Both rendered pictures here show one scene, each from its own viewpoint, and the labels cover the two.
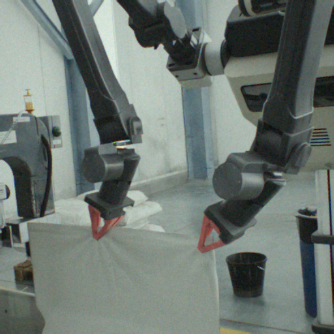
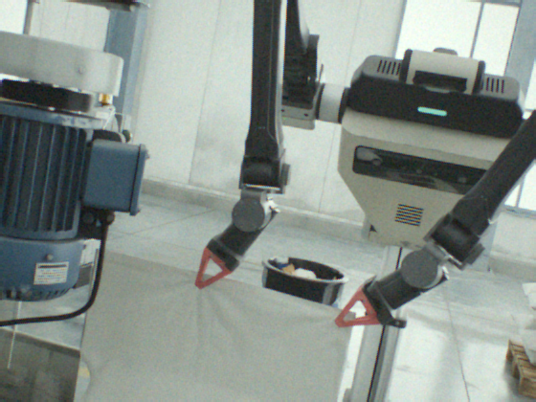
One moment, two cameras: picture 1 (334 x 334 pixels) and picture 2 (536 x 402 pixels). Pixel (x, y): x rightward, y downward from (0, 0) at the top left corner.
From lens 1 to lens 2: 0.50 m
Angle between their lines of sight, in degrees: 22
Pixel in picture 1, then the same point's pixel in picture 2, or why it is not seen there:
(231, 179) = (425, 268)
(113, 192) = (244, 241)
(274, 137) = (458, 234)
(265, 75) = (390, 144)
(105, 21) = not seen: outside the picture
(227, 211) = (389, 293)
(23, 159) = not seen: hidden behind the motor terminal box
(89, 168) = (243, 214)
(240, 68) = (361, 126)
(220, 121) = (144, 115)
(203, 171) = not seen: hidden behind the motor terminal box
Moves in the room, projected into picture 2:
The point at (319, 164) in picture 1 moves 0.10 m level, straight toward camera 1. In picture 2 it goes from (395, 240) to (406, 248)
